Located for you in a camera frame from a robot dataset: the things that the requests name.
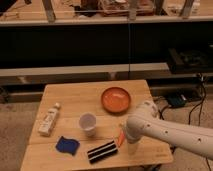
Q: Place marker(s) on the black white striped eraser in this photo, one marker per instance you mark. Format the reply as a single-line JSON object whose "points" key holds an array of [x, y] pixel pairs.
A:
{"points": [[104, 151]]}

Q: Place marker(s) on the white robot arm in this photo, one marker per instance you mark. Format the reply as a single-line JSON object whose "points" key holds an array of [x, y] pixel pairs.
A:
{"points": [[143, 121]]}

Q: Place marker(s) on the orange round plate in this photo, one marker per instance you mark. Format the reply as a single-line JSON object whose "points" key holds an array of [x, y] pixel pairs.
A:
{"points": [[115, 100]]}

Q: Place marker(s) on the translucent plastic cup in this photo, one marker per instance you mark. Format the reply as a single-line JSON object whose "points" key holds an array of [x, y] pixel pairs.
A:
{"points": [[87, 123]]}

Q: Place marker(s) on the orange carrot toy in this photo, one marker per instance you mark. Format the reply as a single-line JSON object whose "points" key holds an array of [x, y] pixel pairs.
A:
{"points": [[121, 136]]}

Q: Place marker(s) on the blue cloth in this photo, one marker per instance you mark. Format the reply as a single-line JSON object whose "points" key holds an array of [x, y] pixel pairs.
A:
{"points": [[66, 145]]}

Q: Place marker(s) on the black power adapter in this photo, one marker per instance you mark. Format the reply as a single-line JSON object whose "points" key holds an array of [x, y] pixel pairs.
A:
{"points": [[176, 100]]}

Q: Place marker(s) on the white plastic bottle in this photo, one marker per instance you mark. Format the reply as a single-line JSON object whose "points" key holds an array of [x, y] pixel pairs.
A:
{"points": [[49, 120]]}

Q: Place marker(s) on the black box on shelf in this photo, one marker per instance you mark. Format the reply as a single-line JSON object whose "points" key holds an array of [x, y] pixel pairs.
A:
{"points": [[183, 61]]}

